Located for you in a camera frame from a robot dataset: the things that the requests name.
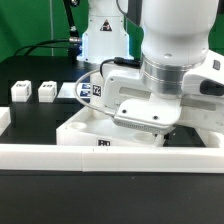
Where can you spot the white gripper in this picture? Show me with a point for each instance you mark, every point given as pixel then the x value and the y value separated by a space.
pixel 156 97

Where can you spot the white marker sheet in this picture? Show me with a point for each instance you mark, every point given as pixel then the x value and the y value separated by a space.
pixel 68 90

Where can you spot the white U-shaped fence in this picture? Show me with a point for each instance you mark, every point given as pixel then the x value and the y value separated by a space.
pixel 111 159

